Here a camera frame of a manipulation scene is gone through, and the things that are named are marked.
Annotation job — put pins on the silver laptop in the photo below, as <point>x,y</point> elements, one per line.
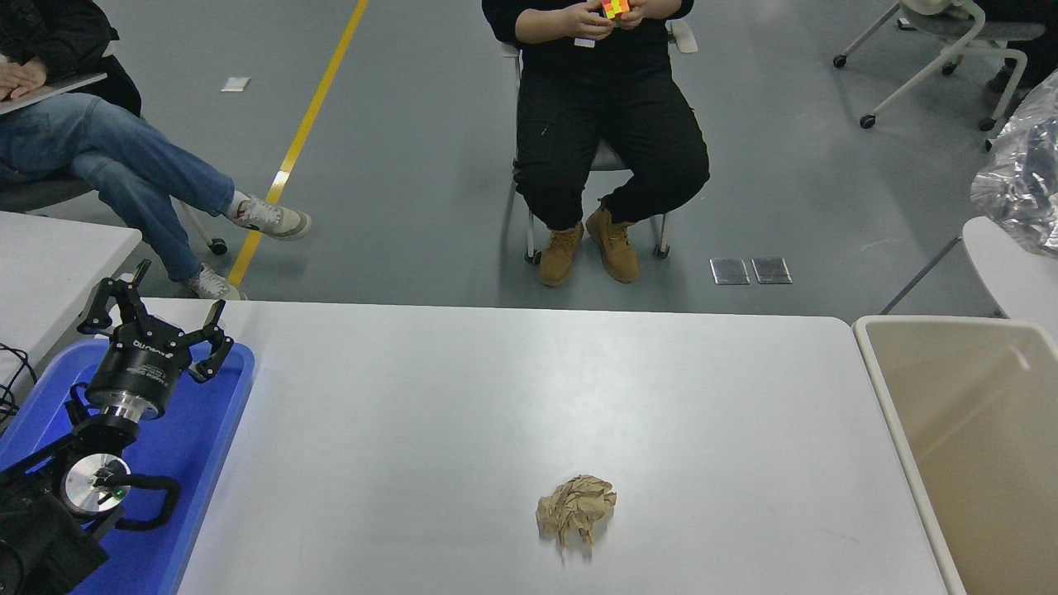
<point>74,88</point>

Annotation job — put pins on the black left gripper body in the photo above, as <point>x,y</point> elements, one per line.
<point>140,368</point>

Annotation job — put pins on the person's left hand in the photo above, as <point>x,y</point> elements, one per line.
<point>21,81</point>
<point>638,12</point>

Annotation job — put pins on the silver foil tray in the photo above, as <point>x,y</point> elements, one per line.
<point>992,186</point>

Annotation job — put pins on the multicoloured puzzle cube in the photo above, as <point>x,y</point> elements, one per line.
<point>614,10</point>

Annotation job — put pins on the white side table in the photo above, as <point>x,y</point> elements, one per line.
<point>50,273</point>

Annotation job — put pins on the blue plastic tray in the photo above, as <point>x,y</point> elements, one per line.
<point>198,446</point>

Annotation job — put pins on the silver floor outlet cover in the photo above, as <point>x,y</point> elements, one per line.
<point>770,271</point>
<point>729,272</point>

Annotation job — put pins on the person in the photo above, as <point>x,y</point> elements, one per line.
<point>1012,78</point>
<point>124,157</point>
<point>612,124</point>

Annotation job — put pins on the crumpled tan paper ball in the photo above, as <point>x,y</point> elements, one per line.
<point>579,506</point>

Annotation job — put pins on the person's right hand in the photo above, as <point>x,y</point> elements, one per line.
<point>583,23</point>

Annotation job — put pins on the white rounded table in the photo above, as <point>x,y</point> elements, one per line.
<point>1008,281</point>

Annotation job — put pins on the large pale plastic bin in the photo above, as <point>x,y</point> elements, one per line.
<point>950,397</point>

